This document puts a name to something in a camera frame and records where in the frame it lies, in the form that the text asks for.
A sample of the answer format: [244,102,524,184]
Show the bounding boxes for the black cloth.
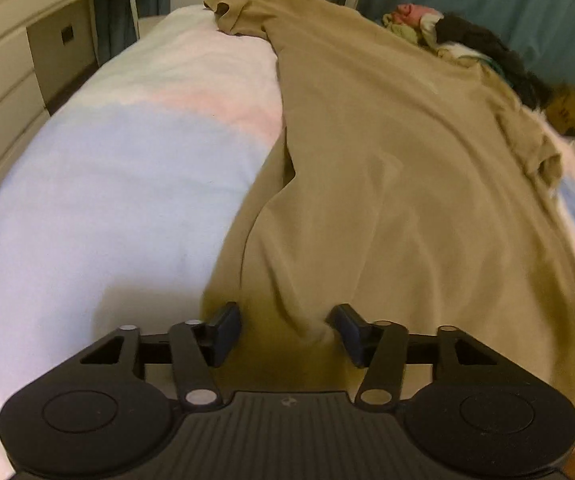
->
[435,12,553,108]

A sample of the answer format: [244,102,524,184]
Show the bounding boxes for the pink cloth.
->
[382,3,443,47]

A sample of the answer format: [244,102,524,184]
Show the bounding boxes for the pastel tie-dye bed sheet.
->
[0,4,575,480]

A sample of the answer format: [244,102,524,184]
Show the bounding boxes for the teal curtain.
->
[357,0,575,97]
[92,0,169,68]

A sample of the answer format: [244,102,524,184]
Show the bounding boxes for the cardboard box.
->
[547,85,575,137]

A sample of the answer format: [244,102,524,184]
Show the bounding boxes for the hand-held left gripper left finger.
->
[80,301,243,409]

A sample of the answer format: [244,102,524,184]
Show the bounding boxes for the tan shirt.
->
[202,0,575,406]

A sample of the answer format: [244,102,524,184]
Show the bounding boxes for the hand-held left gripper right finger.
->
[325,303,498,407]

